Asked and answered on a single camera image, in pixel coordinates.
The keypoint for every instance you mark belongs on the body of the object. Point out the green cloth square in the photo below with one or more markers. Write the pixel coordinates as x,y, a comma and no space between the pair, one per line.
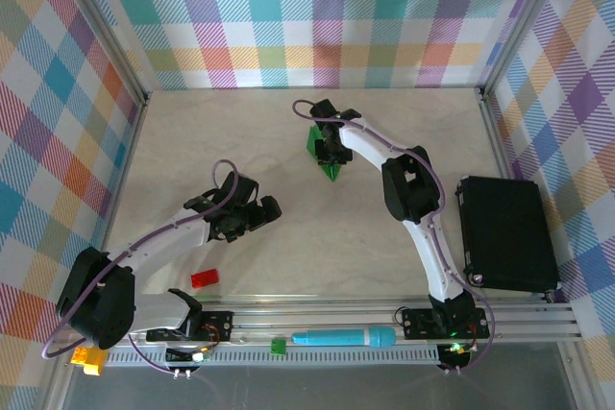
331,171

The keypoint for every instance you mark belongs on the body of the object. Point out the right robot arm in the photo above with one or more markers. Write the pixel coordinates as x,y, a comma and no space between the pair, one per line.
413,184

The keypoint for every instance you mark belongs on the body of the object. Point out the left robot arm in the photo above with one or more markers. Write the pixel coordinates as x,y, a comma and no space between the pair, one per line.
101,299

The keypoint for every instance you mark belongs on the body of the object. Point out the red toy brick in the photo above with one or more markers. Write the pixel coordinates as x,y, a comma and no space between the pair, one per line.
205,278

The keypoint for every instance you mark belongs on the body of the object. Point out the small green block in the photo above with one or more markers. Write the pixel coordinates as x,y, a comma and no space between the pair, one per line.
277,346

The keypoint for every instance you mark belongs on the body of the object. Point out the small controller circuit board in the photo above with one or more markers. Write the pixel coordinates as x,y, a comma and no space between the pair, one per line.
456,352
202,356

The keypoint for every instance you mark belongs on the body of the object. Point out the teal marker pen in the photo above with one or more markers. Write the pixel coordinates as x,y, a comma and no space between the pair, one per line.
336,337

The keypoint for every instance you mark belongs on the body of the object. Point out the black case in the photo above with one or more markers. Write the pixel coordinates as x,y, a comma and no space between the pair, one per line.
504,232

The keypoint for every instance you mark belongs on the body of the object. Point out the yellow toy brick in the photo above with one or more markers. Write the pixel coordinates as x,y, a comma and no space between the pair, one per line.
93,363

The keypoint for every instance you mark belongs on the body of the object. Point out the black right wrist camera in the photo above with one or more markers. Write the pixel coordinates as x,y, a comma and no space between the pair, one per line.
326,110

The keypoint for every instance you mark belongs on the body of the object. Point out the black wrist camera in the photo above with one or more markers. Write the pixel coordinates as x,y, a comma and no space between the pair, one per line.
240,189
326,110

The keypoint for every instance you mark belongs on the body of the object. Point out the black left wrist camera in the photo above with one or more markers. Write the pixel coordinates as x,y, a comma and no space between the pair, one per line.
240,189

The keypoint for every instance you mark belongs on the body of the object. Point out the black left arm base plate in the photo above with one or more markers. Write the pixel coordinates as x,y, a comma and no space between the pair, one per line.
218,326

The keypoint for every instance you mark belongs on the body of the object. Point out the aluminium mounting rail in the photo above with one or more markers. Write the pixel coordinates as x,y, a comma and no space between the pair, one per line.
312,316

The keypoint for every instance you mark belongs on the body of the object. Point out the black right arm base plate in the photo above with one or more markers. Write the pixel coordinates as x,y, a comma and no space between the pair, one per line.
418,323

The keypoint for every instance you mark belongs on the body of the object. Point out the aluminium frame post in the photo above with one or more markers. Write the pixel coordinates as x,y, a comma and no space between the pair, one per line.
106,21
522,21

